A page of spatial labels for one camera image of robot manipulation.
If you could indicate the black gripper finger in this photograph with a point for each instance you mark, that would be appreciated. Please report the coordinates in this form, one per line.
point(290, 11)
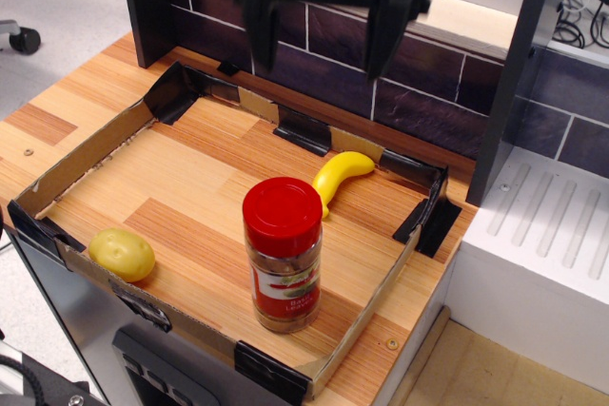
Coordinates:
point(386, 23)
point(261, 20)

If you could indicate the red-capped basil spice bottle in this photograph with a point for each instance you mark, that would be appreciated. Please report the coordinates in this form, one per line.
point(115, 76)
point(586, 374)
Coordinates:
point(283, 233)

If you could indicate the taped cardboard fence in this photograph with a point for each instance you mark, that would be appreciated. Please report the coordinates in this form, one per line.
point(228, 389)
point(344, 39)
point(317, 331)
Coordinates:
point(174, 168)

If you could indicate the yellow toy banana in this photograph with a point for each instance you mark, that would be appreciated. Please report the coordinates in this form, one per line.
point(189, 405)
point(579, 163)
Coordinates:
point(343, 166)

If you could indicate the black office chair caster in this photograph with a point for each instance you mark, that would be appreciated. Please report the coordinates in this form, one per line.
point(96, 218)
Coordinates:
point(24, 40)

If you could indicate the yellow toy potato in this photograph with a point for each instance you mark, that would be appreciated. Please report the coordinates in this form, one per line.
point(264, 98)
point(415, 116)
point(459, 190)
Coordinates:
point(123, 253)

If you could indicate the white sink drainboard unit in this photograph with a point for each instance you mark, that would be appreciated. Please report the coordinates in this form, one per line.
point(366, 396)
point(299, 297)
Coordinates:
point(532, 270)

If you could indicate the black oven control panel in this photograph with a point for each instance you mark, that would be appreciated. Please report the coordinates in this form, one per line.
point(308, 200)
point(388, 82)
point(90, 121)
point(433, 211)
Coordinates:
point(155, 380)

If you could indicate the dark left cabinet post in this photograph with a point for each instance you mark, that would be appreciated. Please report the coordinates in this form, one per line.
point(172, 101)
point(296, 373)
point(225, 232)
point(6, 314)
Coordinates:
point(150, 6)

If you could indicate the dark grey upright post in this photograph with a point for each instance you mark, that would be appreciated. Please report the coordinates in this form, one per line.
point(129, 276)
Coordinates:
point(531, 36)

